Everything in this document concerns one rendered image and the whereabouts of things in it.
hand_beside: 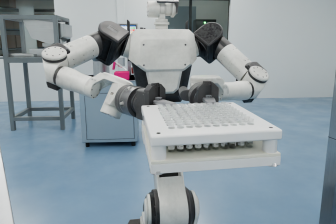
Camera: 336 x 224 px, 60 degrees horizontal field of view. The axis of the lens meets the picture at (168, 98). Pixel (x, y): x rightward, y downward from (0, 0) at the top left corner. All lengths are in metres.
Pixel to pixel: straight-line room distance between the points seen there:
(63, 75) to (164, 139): 0.55
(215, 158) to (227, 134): 0.05
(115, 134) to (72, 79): 2.41
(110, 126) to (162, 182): 2.24
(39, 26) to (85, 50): 3.09
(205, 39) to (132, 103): 0.53
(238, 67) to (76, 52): 0.61
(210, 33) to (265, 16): 5.14
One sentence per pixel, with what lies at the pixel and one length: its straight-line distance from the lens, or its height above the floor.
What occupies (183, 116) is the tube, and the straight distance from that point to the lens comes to 0.59.
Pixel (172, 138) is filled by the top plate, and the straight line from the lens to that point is 0.51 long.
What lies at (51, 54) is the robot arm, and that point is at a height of 1.13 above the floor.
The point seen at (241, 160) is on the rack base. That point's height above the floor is 0.96.
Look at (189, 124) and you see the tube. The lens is 0.55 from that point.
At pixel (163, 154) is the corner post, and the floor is 0.98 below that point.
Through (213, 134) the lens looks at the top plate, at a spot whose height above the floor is 1.01.
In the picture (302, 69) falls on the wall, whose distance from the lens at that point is 6.74.
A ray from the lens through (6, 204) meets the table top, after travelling 0.75.
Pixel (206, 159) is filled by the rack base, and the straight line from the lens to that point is 0.54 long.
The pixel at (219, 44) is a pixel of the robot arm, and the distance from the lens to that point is 1.23.
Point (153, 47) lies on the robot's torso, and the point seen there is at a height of 1.15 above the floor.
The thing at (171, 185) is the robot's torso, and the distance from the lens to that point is 1.13.
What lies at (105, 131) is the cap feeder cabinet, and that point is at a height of 0.19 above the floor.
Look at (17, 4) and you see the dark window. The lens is 6.50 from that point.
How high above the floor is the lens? 1.17
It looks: 11 degrees down
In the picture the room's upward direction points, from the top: straight up
